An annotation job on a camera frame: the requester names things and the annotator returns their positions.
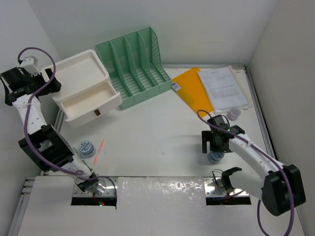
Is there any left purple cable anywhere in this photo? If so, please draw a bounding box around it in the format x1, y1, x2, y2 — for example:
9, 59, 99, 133
18, 47, 118, 197

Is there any blue tape roll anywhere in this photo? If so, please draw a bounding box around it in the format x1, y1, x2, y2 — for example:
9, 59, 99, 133
207, 151, 224, 164
78, 141, 96, 158

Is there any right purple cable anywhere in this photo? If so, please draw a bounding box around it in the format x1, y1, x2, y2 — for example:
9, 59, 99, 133
196, 110, 296, 236

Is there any purple cable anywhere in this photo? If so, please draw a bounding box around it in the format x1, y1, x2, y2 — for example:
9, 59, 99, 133
196, 110, 296, 236
18, 47, 118, 197

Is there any white drawer cabinet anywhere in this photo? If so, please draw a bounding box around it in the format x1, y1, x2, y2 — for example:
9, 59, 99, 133
43, 49, 110, 128

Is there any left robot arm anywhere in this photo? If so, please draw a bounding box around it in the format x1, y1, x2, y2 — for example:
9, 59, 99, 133
0, 67, 106, 197

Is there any brown bottom drawer tab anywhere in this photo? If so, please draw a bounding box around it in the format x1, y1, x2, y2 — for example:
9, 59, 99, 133
94, 109, 101, 116

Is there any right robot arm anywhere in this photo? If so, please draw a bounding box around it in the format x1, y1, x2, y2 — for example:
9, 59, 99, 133
201, 115, 306, 216

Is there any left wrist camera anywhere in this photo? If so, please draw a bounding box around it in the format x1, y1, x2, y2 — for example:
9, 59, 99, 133
19, 56, 40, 76

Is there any clear document sleeve with paper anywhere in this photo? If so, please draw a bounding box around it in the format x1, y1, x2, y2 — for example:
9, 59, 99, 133
197, 66, 252, 114

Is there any orange pen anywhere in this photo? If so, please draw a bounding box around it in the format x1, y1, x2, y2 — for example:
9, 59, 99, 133
93, 139, 105, 167

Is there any green file organizer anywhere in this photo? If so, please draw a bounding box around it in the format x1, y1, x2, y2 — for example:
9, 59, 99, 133
95, 27, 171, 110

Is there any orange plastic folder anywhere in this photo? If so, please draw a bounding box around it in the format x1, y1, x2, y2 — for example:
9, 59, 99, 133
171, 67, 213, 113

